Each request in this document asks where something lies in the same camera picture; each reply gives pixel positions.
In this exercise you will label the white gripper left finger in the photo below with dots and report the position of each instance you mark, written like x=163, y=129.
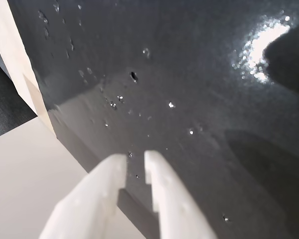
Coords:
x=89, y=201

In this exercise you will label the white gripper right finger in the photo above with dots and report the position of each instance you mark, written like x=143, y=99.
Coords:
x=174, y=199

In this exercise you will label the pale wooden board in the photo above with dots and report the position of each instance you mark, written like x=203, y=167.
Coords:
x=17, y=57

